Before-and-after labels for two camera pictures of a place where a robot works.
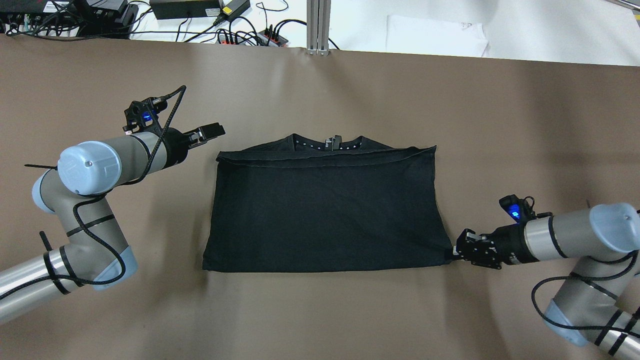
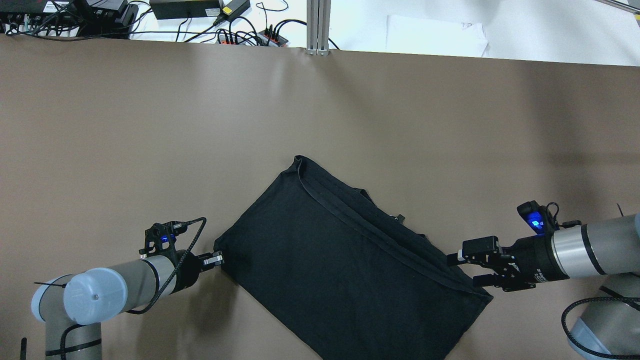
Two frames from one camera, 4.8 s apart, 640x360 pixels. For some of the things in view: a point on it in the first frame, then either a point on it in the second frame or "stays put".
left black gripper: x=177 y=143 -> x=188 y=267
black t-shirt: x=291 y=204 -> x=352 y=281
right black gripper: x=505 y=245 -> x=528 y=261
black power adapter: x=168 y=9 stays put
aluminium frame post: x=318 y=25 stays put
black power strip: x=265 y=38 stays put
